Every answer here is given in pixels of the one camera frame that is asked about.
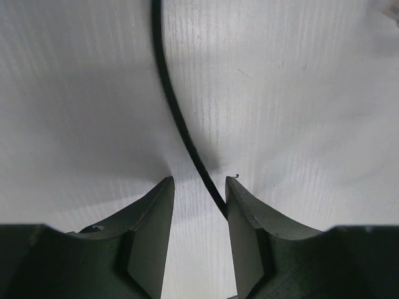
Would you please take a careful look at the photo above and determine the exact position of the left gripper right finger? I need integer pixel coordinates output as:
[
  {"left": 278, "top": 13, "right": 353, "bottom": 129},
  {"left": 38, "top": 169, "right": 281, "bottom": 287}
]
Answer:
[{"left": 225, "top": 177, "right": 398, "bottom": 298}]

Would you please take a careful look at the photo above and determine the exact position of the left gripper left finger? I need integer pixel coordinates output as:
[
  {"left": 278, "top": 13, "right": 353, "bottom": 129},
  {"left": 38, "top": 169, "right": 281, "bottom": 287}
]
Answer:
[{"left": 1, "top": 177, "right": 175, "bottom": 298}]

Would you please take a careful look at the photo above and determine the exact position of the thick black cable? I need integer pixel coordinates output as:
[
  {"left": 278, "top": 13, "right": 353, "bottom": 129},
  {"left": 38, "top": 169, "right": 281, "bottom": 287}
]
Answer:
[{"left": 151, "top": 0, "right": 228, "bottom": 219}]

